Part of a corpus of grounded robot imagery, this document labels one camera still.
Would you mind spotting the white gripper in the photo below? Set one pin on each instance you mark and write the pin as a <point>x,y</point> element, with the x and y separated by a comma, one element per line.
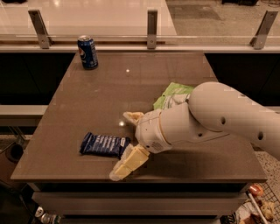
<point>149,131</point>

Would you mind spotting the blue rxbar blueberry bar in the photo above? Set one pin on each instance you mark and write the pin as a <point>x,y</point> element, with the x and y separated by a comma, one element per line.
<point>100,145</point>

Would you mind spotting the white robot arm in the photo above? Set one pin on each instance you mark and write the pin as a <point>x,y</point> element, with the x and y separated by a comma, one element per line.
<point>211,110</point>

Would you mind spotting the blue pepsi can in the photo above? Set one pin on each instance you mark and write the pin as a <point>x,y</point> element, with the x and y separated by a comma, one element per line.
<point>86,47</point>

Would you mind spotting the green chip bag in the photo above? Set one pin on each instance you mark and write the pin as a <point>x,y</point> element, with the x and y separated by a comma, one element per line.
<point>174,94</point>

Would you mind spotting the grey cabinet drawer front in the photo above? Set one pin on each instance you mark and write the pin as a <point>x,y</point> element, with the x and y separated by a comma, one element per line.
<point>140,203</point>

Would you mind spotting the cans under table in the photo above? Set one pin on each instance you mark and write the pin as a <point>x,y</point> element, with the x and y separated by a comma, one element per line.
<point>47,218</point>

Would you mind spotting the dark round stool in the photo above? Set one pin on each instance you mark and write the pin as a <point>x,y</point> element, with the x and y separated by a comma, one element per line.
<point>14,153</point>

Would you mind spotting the middle metal railing bracket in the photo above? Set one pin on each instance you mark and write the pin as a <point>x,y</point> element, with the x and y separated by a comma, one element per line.
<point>152,26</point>

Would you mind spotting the metal railing bracket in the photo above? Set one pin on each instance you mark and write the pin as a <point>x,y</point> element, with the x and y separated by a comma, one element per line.
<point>152,26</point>
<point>259,40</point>
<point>44,40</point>

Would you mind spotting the left metal railing bracket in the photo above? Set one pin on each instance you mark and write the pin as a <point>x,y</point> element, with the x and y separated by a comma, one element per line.
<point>44,40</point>

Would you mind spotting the wire basket with snacks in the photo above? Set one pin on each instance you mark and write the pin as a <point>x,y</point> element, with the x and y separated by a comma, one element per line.
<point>261,207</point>

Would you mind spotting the right metal railing bracket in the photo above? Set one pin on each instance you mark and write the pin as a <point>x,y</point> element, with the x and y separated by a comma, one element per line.
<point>259,40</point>

